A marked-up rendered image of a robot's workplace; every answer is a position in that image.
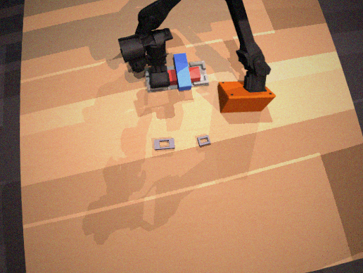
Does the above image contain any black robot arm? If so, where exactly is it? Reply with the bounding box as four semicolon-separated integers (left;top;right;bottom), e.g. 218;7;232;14
118;0;271;93

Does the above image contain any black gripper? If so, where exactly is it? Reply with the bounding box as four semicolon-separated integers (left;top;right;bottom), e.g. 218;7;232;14
146;50;170;89

